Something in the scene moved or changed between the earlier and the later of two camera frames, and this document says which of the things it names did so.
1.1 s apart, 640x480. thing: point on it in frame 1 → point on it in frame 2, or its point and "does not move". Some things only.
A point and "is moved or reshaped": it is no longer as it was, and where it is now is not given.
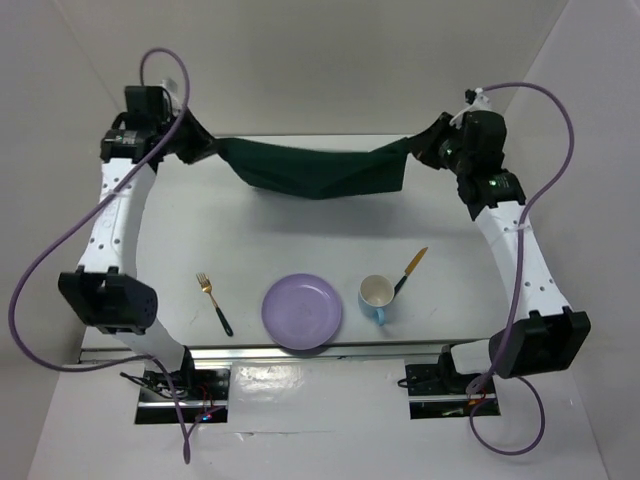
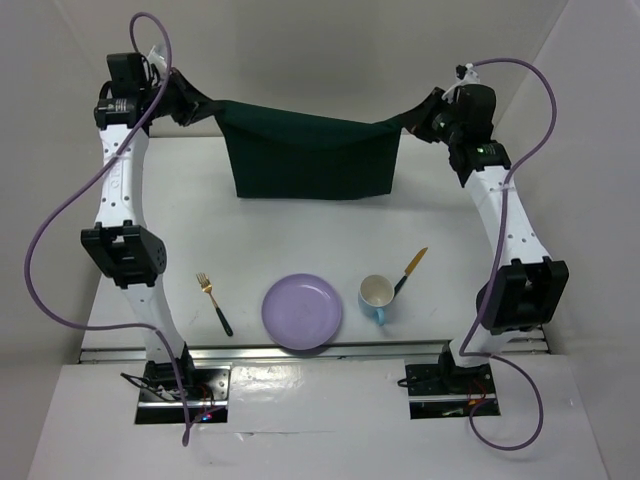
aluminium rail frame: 270,353 does not move
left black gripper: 201,141 → 191,101
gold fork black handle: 207,288 does not move
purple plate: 301,311 does not move
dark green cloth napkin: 315,171 is moved or reshaped
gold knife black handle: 409,270 does not move
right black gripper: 424,144 → 420,124
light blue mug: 375,294 does not move
